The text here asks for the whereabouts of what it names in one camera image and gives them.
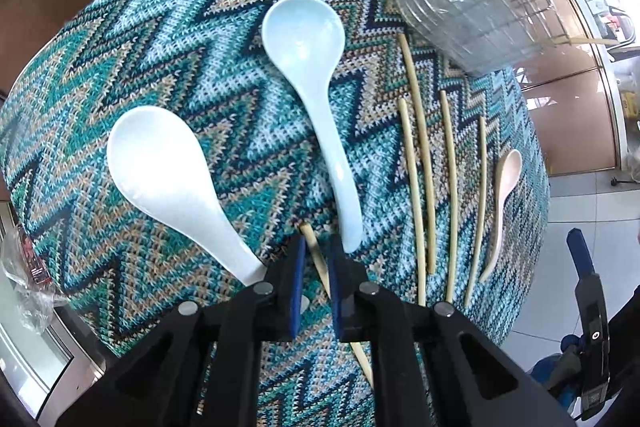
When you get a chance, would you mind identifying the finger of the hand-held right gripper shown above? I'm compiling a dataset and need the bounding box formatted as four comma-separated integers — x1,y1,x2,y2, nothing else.
566,228,610,388

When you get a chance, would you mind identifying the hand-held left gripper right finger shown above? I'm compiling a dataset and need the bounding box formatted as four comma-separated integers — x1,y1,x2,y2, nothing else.
326,233,576,427

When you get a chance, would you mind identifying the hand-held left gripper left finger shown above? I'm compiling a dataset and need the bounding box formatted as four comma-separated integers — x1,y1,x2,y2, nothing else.
57,234,307,427

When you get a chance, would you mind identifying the white plastic spoon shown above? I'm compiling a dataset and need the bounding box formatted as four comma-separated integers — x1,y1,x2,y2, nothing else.
106,106,311,313

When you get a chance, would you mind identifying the light blue plastic spoon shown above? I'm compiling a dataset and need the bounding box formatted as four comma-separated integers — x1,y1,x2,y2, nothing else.
261,0,363,254

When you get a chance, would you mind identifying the clear plastic cup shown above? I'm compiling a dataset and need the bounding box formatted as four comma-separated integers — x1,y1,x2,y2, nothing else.
392,0,543,75

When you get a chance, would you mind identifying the zigzag knitted cloth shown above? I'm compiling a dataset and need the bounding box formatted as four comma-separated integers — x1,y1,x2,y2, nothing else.
0,0,551,427

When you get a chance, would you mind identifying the clear plastic bag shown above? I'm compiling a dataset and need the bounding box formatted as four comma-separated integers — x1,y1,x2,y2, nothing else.
0,224,68,335

